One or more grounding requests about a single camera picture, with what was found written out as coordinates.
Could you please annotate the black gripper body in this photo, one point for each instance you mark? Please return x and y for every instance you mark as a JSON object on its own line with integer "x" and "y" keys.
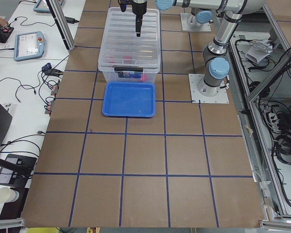
{"x": 138, "y": 7}

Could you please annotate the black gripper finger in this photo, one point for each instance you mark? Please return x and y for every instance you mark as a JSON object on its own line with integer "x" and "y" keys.
{"x": 138, "y": 25}

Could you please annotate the red toy block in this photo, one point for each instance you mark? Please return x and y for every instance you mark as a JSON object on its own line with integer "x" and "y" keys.
{"x": 127, "y": 60}

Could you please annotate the clear plastic box lid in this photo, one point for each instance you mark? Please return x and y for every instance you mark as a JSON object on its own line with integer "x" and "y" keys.
{"x": 132, "y": 38}

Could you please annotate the clear plastic storage box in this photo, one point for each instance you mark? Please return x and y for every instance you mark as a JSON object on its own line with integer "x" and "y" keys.
{"x": 131, "y": 76}

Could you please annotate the blue plastic tray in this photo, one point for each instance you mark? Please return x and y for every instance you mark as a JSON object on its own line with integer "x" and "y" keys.
{"x": 129, "y": 99}

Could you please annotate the black power adapter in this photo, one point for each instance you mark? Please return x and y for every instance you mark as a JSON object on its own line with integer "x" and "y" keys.
{"x": 71, "y": 20}

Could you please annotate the teach pendant far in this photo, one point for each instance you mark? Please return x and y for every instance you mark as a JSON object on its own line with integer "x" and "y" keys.
{"x": 41, "y": 7}

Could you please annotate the teach pendant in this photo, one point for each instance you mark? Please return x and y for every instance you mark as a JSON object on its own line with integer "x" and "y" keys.
{"x": 29, "y": 46}
{"x": 41, "y": 7}

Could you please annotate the black usb hub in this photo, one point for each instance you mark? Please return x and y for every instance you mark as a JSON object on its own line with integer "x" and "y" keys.
{"x": 46, "y": 67}

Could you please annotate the teach pendant near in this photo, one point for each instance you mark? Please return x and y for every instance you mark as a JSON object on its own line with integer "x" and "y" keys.
{"x": 29, "y": 46}

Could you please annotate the crumpled white paper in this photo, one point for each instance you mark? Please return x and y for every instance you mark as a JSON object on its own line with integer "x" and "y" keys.
{"x": 259, "y": 50}

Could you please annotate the white power strip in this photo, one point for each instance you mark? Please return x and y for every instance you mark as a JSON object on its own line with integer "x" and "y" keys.
{"x": 273, "y": 121}

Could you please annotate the black tablet pad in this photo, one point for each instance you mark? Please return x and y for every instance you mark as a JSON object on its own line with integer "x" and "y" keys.
{"x": 16, "y": 170}

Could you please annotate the white paper cup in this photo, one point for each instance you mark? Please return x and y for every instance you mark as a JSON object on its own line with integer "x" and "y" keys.
{"x": 8, "y": 195}

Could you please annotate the black box latch handle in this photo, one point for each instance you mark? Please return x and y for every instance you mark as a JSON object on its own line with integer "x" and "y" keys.
{"x": 129, "y": 69}

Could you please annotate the aluminium frame post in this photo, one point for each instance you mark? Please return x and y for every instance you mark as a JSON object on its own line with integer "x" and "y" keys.
{"x": 61, "y": 24}

